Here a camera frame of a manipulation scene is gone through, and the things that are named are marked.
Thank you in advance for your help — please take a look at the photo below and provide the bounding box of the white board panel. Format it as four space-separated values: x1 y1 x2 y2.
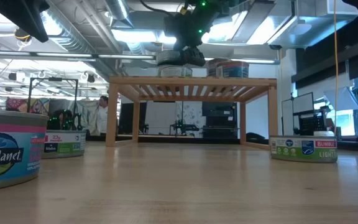
280 98 294 136

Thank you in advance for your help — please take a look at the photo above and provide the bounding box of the patterned white panel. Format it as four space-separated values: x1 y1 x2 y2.
175 101 203 128

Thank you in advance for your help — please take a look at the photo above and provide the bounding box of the black yellow cable reel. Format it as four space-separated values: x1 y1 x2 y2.
13 27 34 50

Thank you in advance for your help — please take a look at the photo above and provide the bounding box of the white shade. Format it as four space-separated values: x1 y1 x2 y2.
323 86 358 112

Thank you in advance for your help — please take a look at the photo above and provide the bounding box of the black cabinet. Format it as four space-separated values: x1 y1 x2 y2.
201 101 239 139

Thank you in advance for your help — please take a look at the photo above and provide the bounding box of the grey cloth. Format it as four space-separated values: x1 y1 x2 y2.
47 98 101 131

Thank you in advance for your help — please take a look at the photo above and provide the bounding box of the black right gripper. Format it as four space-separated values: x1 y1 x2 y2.
163 5 221 67

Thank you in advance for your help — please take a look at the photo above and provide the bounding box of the narrow spiral ventilation duct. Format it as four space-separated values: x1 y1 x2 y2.
104 0 135 29

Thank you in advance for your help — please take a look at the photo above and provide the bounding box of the wooden slatted shelf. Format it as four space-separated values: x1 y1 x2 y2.
105 76 279 151

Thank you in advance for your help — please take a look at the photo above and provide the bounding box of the large spiral ventilation duct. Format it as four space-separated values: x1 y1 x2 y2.
39 0 121 82

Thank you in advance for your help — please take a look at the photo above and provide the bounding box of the grey rectangular duct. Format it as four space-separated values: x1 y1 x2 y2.
126 8 167 32

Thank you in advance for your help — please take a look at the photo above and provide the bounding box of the white ceiling duct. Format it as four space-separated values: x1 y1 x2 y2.
247 0 358 50

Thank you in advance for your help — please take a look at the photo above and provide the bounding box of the person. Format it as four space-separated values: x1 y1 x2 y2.
97 95 110 134

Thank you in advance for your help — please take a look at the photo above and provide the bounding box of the ceiling strip light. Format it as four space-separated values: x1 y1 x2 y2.
231 58 277 65
98 54 155 60
35 52 98 58

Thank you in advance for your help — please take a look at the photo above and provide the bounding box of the black crate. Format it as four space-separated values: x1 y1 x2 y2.
298 113 328 136

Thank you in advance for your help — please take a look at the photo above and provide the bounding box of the black frame stand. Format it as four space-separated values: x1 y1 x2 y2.
27 77 80 131

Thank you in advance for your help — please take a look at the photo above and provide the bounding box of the Wild Planet blue tuna can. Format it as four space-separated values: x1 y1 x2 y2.
205 58 229 78
216 60 250 78
0 109 50 193

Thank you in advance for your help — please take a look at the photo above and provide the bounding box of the colourful cloth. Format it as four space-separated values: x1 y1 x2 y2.
5 96 51 116

